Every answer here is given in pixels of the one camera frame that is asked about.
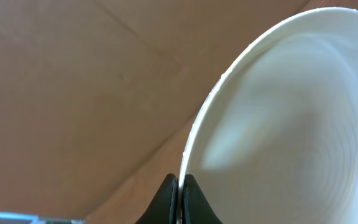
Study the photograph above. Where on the white plate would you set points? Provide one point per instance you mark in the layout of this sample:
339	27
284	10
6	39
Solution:
276	140

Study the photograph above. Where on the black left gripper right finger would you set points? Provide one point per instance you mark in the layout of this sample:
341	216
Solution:
195	208

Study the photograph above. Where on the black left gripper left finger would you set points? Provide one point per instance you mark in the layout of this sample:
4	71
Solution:
163	207

